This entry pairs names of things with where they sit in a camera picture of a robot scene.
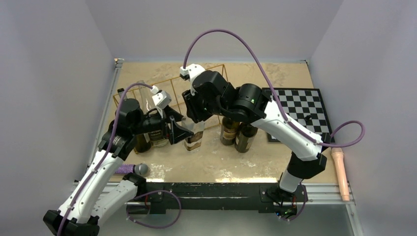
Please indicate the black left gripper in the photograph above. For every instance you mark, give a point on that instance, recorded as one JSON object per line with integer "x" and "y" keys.
{"x": 176, "y": 132}

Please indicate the dark green bottle right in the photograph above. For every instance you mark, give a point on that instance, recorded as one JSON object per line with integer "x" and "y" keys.
{"x": 229, "y": 130}

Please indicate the dark green bottle white label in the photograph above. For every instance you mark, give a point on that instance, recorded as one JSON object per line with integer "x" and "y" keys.
{"x": 245, "y": 137}

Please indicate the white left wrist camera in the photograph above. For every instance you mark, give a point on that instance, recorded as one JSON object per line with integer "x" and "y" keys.
{"x": 161, "y": 100}

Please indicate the beige plastic handle tool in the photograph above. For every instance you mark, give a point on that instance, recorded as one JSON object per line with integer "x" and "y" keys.
{"x": 338, "y": 158}

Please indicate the clear round glass bottle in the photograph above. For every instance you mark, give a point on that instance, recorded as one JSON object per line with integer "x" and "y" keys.
{"x": 148, "y": 106}

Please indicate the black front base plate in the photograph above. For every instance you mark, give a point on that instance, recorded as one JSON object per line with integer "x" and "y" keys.
{"x": 260, "y": 197}

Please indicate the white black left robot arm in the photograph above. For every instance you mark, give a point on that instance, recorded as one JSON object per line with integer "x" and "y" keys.
{"x": 84, "y": 212}

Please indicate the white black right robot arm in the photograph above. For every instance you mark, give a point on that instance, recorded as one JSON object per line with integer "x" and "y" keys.
{"x": 250, "y": 104}

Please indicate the clear square bottle black cap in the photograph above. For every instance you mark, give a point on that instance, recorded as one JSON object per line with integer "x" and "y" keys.
{"x": 193, "y": 142}

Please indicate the purple handled microphone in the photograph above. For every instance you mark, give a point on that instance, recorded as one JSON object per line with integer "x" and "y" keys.
{"x": 141, "y": 169}

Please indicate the olive bottle silver neck foil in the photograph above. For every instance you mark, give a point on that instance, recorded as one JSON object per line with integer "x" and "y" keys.
{"x": 143, "y": 141}

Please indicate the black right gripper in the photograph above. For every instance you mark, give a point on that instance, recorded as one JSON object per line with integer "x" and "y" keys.
{"x": 191, "y": 103}

